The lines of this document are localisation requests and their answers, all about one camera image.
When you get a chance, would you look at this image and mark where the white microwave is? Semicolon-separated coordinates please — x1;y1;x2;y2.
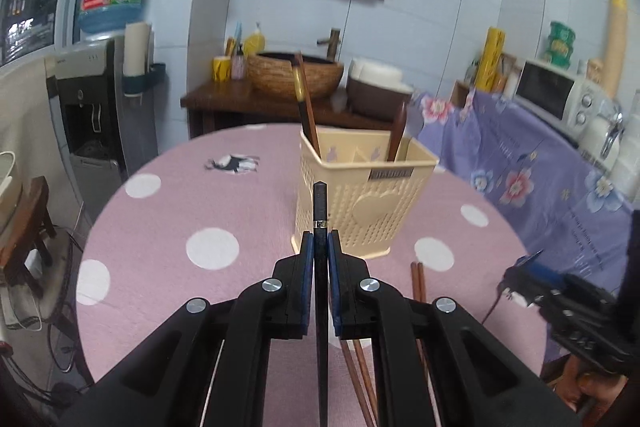
514;58;608;142

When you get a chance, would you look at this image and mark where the dark banded chopstick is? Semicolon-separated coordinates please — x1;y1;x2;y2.
292;52;314;144
312;181;331;427

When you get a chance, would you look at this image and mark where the grey cup holder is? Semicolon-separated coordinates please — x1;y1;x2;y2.
122;63;167;100

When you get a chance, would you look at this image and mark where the grey water dispenser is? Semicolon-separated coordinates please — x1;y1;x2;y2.
46;38;128;208

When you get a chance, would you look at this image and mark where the round table, pink polka-dot cloth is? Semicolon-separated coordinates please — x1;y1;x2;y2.
75;123;551;427

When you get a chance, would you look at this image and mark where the bronze faucet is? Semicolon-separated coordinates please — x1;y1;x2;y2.
316;28;343;60

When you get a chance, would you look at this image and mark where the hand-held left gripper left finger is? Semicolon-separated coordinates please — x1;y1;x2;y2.
60;229;317;427

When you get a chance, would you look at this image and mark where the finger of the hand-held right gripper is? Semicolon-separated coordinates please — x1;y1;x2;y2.
501;274;551;309
515;254;568;289

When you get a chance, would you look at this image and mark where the cream pot with lid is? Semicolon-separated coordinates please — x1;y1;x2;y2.
0;151;18;192

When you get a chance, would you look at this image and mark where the small wooden stool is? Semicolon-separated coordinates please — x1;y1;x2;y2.
0;177;57;298

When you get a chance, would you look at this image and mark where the brown woven basin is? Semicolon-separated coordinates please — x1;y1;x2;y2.
247;52;346;96

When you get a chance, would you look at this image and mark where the small pump bottle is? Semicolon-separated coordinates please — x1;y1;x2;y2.
231;44;247;80

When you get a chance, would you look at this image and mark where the yellow roll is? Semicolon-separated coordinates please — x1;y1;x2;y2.
475;27;507;92

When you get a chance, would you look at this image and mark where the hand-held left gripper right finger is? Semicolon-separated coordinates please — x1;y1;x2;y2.
326;229;583;427

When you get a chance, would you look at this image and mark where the purple floral cloth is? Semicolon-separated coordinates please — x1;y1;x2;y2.
415;89;640;308

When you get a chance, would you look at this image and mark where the brown wooden chopstick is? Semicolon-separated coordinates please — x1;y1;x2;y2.
410;262;424;304
341;341;376;427
302;89;322;155
352;339;379;418
416;261;432;383

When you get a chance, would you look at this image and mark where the cream plastic utensil holder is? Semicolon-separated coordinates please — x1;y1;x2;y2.
292;129;441;260

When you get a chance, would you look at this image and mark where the round cushioned chair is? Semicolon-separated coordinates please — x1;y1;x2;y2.
27;227;87;325

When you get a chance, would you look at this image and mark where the shiny metal fixture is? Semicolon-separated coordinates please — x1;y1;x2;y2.
597;109;626;158

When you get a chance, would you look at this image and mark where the tall cream roll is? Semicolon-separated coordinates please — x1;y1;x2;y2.
602;0;628;98

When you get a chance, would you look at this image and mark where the white and brown container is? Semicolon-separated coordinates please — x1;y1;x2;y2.
346;57;416;120

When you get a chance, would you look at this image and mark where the person's right hand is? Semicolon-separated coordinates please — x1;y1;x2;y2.
552;354;633;425

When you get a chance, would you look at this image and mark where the wooden spoon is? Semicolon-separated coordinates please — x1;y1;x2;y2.
387;101;408;160

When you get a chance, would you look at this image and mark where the yellow soap bottle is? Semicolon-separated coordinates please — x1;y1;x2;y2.
243;23;266;54

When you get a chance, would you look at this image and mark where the large white pot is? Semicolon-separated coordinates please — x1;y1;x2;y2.
0;179;25;240

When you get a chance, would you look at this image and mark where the bundle of cables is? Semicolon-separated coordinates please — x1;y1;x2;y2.
0;287;93;408

